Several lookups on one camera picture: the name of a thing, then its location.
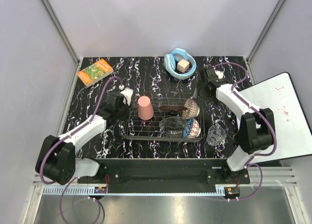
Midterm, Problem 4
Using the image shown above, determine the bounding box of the brown patterned bowl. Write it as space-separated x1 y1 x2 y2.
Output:
182 98 200 119

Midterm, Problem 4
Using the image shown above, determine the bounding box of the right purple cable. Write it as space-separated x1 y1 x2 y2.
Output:
213 62 277 202

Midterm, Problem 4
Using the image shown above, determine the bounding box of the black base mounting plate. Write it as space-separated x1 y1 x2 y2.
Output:
78 159 250 195

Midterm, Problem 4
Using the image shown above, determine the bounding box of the orange paperback book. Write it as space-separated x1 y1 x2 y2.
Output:
77 59 114 88

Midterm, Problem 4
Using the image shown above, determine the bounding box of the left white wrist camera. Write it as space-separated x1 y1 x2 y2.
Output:
120 88 134 106

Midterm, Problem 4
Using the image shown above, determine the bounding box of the clear glass mug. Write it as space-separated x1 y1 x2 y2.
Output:
206 125 226 146

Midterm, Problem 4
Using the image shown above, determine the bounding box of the red floral plate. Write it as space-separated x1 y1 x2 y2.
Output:
158 105 188 112

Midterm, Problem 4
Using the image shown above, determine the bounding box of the clear glass plate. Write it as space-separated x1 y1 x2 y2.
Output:
159 116 187 138

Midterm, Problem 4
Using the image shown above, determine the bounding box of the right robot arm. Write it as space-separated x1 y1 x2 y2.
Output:
197 67 277 184

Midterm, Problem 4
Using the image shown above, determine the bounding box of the grey wire dish rack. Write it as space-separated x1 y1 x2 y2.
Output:
119 91 205 142

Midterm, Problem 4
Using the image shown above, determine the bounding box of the beige wooden cube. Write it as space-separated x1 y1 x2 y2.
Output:
177 59 190 73

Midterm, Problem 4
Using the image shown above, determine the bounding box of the blue triangle patterned bowl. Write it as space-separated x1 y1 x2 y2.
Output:
182 118 194 138

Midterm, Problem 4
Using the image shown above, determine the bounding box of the orange patterned white bowl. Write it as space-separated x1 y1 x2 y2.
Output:
189 119 201 138

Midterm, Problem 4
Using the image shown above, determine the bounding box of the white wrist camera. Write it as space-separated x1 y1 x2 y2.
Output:
120 88 134 106
215 70 224 79

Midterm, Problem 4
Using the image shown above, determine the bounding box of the pink plastic cup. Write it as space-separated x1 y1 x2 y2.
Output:
137 96 154 120

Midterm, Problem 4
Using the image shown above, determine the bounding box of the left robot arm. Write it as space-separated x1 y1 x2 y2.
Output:
35 88 134 185

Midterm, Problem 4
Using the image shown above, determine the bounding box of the white whiteboard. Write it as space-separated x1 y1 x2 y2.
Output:
240 72 312 163

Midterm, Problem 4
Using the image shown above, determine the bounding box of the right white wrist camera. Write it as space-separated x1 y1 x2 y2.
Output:
215 70 224 79

